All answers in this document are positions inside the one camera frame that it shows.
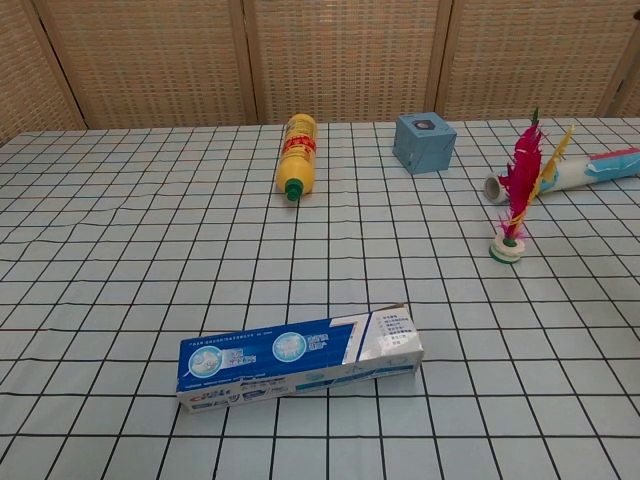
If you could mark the colourful feather shuttlecock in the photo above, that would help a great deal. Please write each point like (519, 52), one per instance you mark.
(520, 185)

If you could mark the yellow plastic bottle green cap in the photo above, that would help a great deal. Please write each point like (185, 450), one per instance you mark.
(298, 160)

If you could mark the blue toothpaste box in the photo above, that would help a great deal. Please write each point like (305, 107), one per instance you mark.
(295, 355)

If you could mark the light blue cube box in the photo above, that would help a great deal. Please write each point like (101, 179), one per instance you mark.
(424, 145)

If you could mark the checkered light blue tablecloth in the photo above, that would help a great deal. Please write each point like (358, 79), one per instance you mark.
(150, 250)

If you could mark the woven folding screen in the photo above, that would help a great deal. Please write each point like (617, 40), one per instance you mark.
(320, 55)

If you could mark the plastic wrap roll blue label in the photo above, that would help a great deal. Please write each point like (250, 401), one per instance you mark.
(580, 172)

